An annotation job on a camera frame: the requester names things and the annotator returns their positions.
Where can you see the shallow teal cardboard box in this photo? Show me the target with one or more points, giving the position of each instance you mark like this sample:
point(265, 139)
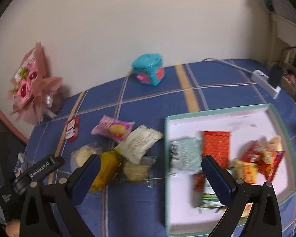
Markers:
point(236, 128)

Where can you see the crumpled blue white paper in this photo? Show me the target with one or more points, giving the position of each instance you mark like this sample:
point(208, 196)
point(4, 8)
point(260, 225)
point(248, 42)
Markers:
point(21, 164)

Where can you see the pink flower bouquet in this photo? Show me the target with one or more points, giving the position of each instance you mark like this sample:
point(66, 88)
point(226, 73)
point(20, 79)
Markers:
point(27, 91)

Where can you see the black charger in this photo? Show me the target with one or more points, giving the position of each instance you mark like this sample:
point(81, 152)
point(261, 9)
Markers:
point(275, 77)

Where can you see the red rice cracker bag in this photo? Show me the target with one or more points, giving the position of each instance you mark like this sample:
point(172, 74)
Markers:
point(266, 160)

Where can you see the small red white-label packet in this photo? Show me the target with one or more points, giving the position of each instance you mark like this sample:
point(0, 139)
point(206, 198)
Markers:
point(72, 128)

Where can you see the yellow snack packet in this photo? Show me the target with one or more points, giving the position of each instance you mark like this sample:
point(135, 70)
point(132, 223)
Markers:
point(106, 170)

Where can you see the white chair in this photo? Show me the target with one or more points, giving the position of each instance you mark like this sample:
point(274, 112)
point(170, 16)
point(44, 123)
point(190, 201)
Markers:
point(289, 59)

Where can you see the teal tin box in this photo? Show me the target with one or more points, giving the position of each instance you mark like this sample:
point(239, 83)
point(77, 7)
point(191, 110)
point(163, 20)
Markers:
point(148, 69)

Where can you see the small orange red packet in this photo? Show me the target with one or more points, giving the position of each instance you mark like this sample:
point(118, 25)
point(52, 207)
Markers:
point(199, 182)

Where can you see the small green snack packet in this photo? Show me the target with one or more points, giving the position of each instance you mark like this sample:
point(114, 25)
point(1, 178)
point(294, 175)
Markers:
point(208, 198)

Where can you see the beige orange cracker packet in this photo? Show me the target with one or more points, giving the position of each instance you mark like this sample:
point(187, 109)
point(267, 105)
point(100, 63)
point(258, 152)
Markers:
point(246, 172)

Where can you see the purple snack packet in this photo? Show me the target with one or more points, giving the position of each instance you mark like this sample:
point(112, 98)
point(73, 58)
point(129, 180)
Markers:
point(113, 128)

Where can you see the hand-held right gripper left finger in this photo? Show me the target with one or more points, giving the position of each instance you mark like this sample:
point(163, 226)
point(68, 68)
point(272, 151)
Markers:
point(88, 174)

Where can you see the clear-wrapped round bun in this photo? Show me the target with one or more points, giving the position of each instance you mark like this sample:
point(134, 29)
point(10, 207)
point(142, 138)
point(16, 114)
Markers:
point(82, 156)

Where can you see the white power strip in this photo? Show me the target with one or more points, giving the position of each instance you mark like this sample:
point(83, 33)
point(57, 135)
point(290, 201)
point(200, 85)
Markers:
point(264, 80)

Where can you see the orange-red dotted snack packet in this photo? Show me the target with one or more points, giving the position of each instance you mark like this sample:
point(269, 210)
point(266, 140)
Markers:
point(215, 144)

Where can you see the person's left hand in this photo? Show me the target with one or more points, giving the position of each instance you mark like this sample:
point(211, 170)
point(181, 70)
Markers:
point(12, 229)

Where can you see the dark screen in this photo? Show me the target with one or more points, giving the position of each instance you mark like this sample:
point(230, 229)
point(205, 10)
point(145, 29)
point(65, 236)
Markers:
point(2, 153)

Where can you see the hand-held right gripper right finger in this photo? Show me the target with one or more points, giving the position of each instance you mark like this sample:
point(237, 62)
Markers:
point(214, 175)

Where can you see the blue plaid bedsheet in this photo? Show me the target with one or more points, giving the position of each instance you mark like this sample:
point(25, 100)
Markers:
point(150, 98)

